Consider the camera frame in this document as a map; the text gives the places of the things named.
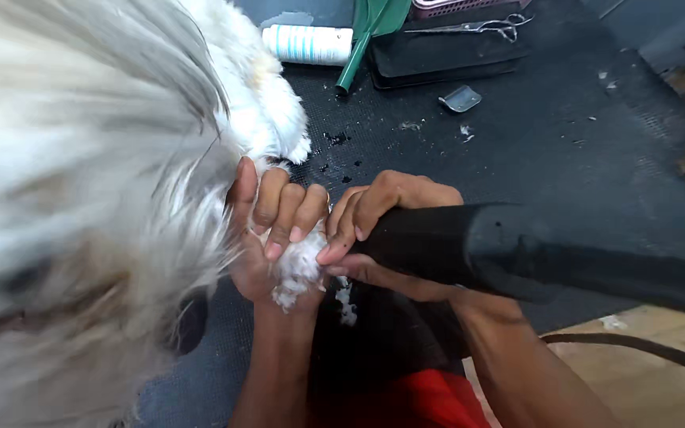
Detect person's left forearm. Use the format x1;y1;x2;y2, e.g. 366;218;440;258
228;302;321;428

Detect white blue striped can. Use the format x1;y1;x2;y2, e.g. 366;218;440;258
262;24;354;66

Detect person's right hand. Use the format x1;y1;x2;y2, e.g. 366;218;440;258
316;170;465;303

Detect black textured mat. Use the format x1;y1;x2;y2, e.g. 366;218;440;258
131;0;685;428

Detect person's left hand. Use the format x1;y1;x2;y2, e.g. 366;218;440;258
227;156;330;313

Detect green plastic dustpan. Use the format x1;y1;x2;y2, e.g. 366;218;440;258
335;0;413;96

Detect person's right forearm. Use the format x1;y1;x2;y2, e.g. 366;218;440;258
450;287;622;428

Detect thick black cable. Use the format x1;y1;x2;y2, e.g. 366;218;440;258
540;332;685;382

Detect silver scissors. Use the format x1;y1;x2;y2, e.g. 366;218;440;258
405;13;535;44

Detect pink plastic basket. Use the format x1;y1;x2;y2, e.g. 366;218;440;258
412;0;532;19

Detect white and grey dog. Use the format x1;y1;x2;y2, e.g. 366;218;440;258
0;0;327;428

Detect black flat case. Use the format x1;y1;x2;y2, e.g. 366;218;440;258
367;3;531;90

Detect grey curved plastic piece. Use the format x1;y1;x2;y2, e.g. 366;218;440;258
439;85;482;114

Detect black hair dryer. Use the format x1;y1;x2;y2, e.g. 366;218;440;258
350;203;685;320

